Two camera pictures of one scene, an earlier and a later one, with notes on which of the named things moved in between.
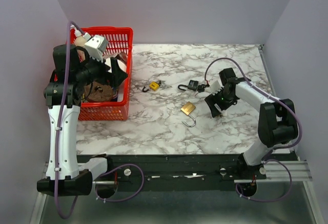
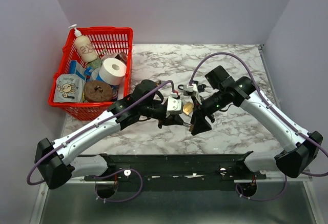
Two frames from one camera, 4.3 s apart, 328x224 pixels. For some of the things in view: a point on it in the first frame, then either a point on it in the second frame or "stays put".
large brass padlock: [187, 108] stays put
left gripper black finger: [117, 74] → [173, 119]
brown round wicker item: [97, 91] stays put
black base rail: [142, 172] stays put
